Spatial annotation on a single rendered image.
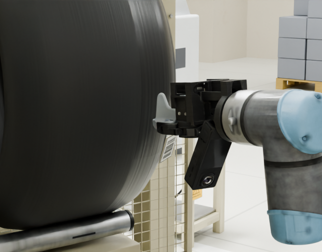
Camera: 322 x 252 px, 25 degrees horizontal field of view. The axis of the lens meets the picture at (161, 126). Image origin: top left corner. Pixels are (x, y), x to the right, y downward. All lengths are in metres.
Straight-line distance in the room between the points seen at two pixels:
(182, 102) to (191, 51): 4.60
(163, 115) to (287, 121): 0.29
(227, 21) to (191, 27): 6.52
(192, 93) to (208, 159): 0.10
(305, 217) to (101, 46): 0.47
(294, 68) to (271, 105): 8.16
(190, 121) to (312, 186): 0.22
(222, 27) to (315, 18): 3.38
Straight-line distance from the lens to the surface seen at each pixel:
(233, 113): 0.96
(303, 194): 0.91
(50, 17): 1.19
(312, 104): 0.88
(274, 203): 0.93
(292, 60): 9.07
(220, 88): 1.00
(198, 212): 3.95
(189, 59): 5.64
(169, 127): 1.07
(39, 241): 1.37
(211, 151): 1.04
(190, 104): 1.03
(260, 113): 0.92
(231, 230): 4.10
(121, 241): 1.47
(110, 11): 1.23
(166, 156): 1.36
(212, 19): 11.78
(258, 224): 4.20
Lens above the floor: 1.38
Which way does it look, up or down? 12 degrees down
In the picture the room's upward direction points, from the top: straight up
